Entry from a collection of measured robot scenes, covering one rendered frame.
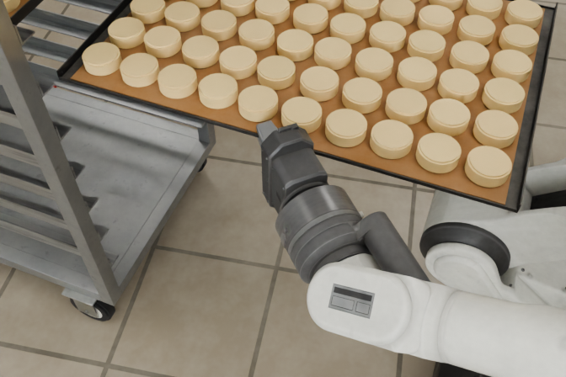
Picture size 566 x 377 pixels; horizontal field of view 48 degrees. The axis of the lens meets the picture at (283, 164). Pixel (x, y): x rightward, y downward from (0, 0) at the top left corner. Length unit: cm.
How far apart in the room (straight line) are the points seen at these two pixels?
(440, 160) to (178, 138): 92
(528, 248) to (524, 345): 52
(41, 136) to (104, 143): 64
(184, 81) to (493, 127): 39
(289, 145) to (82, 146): 97
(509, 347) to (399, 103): 36
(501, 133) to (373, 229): 23
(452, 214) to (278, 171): 43
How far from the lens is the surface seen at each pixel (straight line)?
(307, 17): 91
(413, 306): 56
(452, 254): 103
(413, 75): 84
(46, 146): 97
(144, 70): 84
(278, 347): 140
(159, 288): 149
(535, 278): 112
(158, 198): 144
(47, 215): 122
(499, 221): 101
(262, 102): 78
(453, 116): 79
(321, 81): 81
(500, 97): 83
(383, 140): 75
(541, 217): 98
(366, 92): 80
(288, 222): 66
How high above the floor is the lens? 128
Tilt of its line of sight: 50 degrees down
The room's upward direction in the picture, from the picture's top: straight up
